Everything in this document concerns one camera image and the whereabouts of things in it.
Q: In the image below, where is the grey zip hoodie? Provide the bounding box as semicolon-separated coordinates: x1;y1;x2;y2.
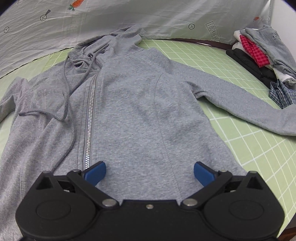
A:
0;25;296;241

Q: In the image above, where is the folded white garment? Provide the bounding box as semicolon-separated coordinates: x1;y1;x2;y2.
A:
232;30;296;85

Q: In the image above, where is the folded grey garment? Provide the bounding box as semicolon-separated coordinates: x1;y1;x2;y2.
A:
245;24;296;75

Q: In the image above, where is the red checked garment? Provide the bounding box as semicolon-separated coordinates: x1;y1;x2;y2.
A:
239;35;270;67

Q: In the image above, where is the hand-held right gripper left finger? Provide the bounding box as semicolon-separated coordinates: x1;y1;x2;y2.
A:
35;161;119;210

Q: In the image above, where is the carrot print grey sheet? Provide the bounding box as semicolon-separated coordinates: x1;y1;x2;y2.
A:
0;0;275;80

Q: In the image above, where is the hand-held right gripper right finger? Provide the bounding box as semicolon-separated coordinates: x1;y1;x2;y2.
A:
180;161;269;210

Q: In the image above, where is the blue plaid shirt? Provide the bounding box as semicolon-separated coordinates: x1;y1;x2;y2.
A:
268;79;296;109

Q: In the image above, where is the folded black garment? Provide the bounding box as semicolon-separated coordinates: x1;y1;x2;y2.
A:
226;48;281;88

